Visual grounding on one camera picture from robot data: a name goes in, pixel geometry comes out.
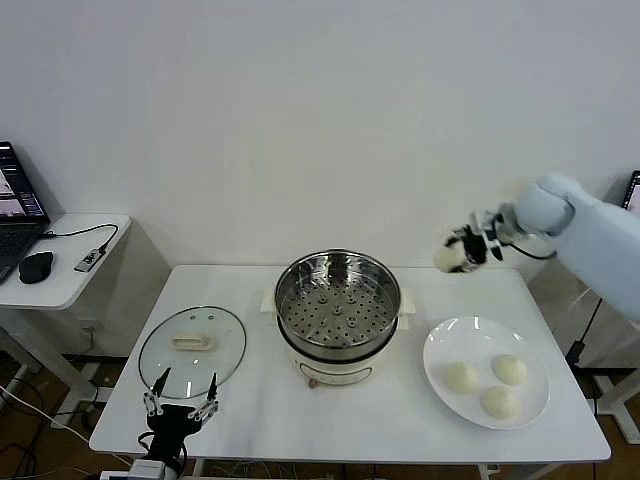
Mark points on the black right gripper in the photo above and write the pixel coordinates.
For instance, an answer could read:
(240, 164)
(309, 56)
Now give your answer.
(476, 249)

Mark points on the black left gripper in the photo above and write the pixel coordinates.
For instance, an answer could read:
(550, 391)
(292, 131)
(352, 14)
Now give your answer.
(167, 425)

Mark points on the white steamed baozi bun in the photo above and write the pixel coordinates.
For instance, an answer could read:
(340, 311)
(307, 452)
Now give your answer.
(501, 401)
(449, 256)
(510, 369)
(462, 378)

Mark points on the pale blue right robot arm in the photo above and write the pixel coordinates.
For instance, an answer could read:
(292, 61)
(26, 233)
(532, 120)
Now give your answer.
(600, 240)

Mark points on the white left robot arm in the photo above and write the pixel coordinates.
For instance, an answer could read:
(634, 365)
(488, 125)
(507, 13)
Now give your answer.
(172, 472)

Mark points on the perforated steel steamer basket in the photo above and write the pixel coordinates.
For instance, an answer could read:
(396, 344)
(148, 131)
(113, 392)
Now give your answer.
(337, 310)

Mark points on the round white plate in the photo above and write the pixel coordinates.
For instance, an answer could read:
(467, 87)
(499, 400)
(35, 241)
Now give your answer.
(450, 345)

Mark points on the white side table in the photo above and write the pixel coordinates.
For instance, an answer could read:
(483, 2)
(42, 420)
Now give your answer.
(612, 400)
(75, 290)

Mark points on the cream electric cooker base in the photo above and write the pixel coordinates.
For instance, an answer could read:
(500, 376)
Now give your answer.
(335, 370)

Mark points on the grey usb hub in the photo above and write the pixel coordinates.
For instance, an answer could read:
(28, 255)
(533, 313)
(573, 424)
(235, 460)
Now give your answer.
(90, 261)

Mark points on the black open laptop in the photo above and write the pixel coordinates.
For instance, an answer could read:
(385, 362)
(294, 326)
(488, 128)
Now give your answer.
(634, 195)
(15, 235)

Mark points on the black computer mouse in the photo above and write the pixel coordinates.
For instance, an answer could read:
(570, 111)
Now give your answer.
(36, 267)

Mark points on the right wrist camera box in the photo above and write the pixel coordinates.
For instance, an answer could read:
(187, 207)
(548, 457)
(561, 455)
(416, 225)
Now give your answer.
(496, 250)

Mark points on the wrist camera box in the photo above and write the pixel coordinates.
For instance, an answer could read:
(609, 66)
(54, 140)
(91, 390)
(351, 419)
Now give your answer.
(147, 467)
(496, 250)

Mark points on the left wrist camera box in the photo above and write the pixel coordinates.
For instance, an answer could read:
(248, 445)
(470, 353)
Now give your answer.
(147, 467)

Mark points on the white wall outlet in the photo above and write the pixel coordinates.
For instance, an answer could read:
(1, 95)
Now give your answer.
(93, 328)

